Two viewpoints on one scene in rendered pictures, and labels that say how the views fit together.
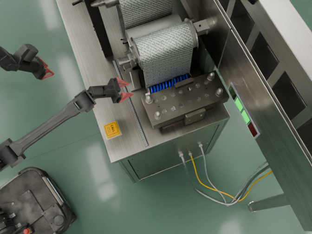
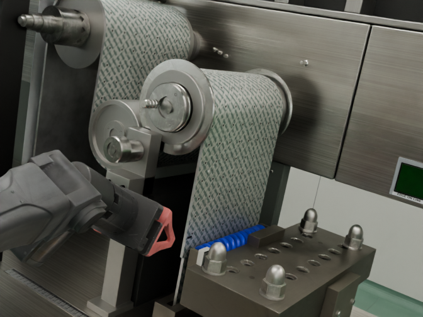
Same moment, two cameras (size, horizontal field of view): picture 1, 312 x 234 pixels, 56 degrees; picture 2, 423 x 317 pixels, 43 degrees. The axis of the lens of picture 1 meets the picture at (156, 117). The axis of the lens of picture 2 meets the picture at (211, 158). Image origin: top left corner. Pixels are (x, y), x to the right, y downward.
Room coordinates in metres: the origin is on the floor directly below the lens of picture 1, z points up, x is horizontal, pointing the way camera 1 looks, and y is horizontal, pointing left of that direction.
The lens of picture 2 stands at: (0.04, 0.55, 1.37)
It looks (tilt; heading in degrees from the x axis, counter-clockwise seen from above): 13 degrees down; 319
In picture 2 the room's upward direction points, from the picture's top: 11 degrees clockwise
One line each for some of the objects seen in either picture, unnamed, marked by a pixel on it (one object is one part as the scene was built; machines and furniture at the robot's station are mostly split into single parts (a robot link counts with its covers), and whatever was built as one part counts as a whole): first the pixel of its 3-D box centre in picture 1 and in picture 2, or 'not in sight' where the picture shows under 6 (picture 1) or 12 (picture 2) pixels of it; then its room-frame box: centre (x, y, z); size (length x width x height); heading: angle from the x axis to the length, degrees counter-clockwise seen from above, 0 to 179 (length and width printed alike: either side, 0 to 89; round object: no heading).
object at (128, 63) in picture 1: (131, 72); (122, 223); (0.74, 0.10, 1.05); 0.06 x 0.05 x 0.31; 106
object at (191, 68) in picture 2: (137, 53); (175, 107); (0.71, 0.05, 1.25); 0.15 x 0.01 x 0.15; 16
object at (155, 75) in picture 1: (167, 71); (231, 193); (0.69, -0.08, 1.11); 0.23 x 0.01 x 0.18; 106
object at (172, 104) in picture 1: (185, 99); (289, 272); (0.58, -0.15, 1.00); 0.40 x 0.16 x 0.06; 106
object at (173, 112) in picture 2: (134, 54); (170, 107); (0.71, 0.07, 1.25); 0.07 x 0.02 x 0.07; 16
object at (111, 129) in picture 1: (111, 129); not in sight; (0.50, 0.23, 0.91); 0.07 x 0.07 x 0.02; 16
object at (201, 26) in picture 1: (201, 26); not in sight; (0.80, -0.23, 1.28); 0.06 x 0.05 x 0.02; 106
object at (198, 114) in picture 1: (194, 117); (338, 311); (0.50, -0.19, 0.96); 0.10 x 0.03 x 0.11; 106
